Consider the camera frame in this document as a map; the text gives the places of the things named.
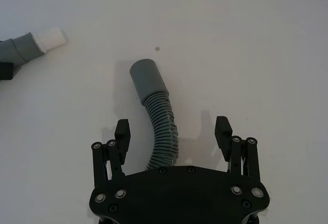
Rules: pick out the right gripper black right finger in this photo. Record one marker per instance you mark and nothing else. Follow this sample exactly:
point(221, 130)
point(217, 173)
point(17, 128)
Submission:
point(223, 139)

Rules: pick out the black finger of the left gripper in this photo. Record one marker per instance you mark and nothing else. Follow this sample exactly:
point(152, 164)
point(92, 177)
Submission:
point(5, 70)

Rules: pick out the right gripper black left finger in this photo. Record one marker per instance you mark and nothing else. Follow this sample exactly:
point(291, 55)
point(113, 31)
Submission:
point(120, 142)

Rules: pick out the white plastic tube connector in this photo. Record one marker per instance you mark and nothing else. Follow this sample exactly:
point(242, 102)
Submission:
point(51, 38)

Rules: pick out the white table cloth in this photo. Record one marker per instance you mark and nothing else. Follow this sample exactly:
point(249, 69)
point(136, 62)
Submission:
point(230, 42)

